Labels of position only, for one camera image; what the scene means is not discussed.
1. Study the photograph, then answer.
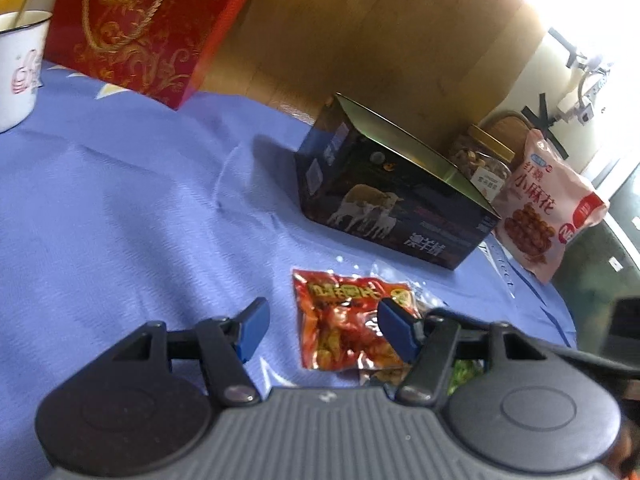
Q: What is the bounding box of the white enamel mug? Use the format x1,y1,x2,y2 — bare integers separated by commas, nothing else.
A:
0,10,52,132

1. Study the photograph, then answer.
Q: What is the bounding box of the yellow peanut snack packet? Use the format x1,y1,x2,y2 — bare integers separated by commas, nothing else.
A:
359,366,409,388

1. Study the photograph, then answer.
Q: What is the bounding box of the dark green vegetable snack packet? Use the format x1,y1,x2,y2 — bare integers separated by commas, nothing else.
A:
447,360,485,396

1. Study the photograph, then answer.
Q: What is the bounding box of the black sheep print box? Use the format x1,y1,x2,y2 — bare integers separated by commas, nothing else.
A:
295,93,500,270

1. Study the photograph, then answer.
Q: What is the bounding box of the white wall charger with cable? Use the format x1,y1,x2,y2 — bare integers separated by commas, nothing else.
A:
556,58,611,126

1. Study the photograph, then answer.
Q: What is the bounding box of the red gift bag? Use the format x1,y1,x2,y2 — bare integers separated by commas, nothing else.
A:
44,0,247,110

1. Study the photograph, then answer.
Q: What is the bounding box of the round woven wooden board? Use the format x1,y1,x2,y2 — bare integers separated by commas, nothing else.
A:
480,110,533,170

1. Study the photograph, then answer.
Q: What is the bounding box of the pink twisted snack bag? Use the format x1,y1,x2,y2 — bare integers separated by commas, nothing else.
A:
492,129,608,283

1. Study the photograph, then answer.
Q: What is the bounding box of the wooden panel board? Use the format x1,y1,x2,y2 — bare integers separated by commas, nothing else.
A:
203,0,544,151

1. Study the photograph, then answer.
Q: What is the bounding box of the blue printed tablecloth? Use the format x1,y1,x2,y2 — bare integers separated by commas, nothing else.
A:
1,63,577,479

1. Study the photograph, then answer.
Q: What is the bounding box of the peanut jar with gold lid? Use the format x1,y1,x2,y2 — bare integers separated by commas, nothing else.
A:
448,125,515,203

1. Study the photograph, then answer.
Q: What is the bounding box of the black tape cross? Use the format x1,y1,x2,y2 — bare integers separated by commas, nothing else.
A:
521,92,568,160

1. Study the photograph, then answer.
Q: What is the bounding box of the red spicy snack packet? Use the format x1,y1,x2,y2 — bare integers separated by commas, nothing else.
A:
293,269,420,372

